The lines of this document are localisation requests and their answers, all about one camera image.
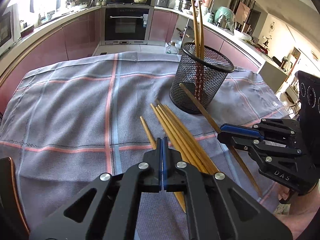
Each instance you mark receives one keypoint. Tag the white bowl on counter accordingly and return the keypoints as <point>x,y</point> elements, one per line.
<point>244,36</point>

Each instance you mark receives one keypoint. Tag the white microwave oven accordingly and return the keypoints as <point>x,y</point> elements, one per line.
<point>10,28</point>

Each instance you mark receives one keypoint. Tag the right hand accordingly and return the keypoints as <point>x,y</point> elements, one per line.
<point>302,210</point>

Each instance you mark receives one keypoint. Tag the black built-in oven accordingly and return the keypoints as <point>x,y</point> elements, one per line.
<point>126,24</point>

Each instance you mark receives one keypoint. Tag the oil bottle on floor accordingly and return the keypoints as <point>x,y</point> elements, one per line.
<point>171,48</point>

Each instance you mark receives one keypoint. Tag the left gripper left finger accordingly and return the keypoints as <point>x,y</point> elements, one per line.
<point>107,208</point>

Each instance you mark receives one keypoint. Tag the smartphone with orange edge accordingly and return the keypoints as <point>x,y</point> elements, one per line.
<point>13,223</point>

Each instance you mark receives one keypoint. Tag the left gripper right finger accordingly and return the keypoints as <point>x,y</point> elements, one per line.
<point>216,207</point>

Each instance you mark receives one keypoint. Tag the black camera box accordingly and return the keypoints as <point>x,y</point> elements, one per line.
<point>309,111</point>

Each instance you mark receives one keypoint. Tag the mint green kettle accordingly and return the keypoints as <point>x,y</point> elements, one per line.
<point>225,18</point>

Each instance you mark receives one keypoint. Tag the black mesh utensil holder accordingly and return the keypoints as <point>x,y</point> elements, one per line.
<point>203,77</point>

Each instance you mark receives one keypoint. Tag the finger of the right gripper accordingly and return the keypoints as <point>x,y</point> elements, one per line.
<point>266,129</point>
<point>240,143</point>

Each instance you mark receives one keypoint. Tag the bamboo chopstick in holder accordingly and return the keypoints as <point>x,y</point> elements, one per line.
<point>196,41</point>
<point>201,51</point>

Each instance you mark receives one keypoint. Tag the plaid grey tablecloth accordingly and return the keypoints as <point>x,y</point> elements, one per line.
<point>66,123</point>

